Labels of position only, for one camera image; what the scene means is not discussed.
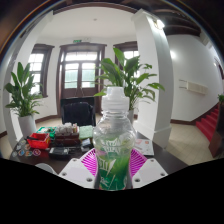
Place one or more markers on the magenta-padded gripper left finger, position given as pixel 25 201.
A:
pixel 75 173

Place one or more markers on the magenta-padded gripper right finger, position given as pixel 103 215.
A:
pixel 148 171

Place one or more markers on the clear green-labelled drink bottle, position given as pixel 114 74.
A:
pixel 113 160

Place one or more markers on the printed magazine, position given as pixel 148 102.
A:
pixel 145 146

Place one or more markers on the black handheld device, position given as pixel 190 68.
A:
pixel 60 152

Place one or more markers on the green book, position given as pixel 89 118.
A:
pixel 86 132

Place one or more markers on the brown box of small items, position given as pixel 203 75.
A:
pixel 66 130

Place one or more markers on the red plastic box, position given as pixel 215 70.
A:
pixel 38 141

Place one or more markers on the green and white box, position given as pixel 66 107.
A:
pixel 45 130

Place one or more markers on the black chair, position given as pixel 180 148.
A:
pixel 78 113

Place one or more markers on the green plant in white pot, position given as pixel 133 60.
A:
pixel 26 125
pixel 128 73

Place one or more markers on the red carpeted staircase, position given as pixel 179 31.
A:
pixel 208 123

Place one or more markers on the brown wooden double door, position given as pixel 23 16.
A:
pixel 80 71

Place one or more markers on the brown-framed window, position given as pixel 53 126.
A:
pixel 36 61
pixel 131 53

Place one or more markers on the green exit sign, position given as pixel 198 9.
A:
pixel 77 41

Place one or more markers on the pillar-mounted light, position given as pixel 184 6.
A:
pixel 159 24

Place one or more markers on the white wall-mounted unit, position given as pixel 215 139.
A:
pixel 193 86

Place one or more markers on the glowing wall lamp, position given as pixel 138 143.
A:
pixel 173 54

